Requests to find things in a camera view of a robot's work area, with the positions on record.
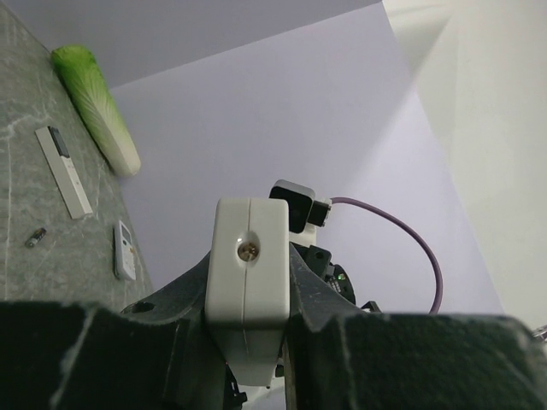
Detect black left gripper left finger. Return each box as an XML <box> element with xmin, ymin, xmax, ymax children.
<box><xmin>1</xmin><ymin>260</ymin><xmax>226</xmax><ymax>409</ymax></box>

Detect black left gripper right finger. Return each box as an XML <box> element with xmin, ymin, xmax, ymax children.
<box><xmin>284</xmin><ymin>249</ymin><xmax>546</xmax><ymax>409</ymax></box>

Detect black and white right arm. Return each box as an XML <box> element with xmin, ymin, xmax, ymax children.
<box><xmin>290</xmin><ymin>243</ymin><xmax>381</xmax><ymax>326</ymax></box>

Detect small white display remote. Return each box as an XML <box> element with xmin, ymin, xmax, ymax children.
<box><xmin>114</xmin><ymin>220</ymin><xmax>137</xmax><ymax>281</ymax></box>

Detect slim white remote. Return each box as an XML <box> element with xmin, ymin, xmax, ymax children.
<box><xmin>35</xmin><ymin>126</ymin><xmax>92</xmax><ymax>220</ymax></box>

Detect dark loose battery right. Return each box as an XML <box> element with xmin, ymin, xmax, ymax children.
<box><xmin>25</xmin><ymin>227</ymin><xmax>47</xmax><ymax>249</ymax></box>

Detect green white napa cabbage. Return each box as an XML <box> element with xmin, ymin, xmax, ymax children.
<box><xmin>50</xmin><ymin>45</ymin><xmax>141</xmax><ymax>178</ymax></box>

